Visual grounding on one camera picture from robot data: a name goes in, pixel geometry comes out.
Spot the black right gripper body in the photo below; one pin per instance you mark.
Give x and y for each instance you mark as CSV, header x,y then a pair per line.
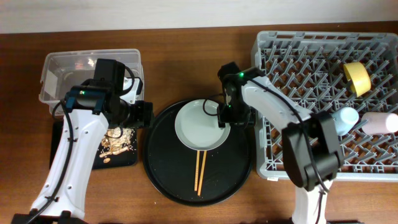
x,y
237,113

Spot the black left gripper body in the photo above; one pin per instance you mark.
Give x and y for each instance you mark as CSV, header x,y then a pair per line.
x,y
140,116

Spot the grey plate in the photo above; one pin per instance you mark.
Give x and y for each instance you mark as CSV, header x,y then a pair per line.
x,y
198,130

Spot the wooden chopstick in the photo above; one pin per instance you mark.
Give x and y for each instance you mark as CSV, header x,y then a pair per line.
x,y
200,184
197,171

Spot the blue cup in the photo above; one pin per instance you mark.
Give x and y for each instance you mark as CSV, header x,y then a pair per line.
x,y
345,119

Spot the yellow bowl with food scraps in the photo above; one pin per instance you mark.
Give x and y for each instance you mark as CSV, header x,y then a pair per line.
x,y
358,76

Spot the pink cup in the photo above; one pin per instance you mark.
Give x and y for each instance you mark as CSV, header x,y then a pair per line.
x,y
379,123

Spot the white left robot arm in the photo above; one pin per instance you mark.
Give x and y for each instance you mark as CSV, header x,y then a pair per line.
x,y
88,113

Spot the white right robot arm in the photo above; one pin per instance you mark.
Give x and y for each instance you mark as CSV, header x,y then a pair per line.
x,y
310,145

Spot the clear plastic waste bin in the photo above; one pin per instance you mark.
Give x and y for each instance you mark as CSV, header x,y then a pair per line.
x,y
90,80

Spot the grey dishwasher rack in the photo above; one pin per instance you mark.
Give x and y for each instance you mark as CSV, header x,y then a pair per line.
x,y
308,68

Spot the pile of food scraps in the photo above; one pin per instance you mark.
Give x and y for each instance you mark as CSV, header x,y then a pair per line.
x,y
116,143

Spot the black rectangular tray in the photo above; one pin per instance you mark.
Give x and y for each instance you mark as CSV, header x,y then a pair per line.
x,y
124,158

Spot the round black serving tray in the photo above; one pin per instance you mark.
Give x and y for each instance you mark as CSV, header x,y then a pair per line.
x,y
171,166

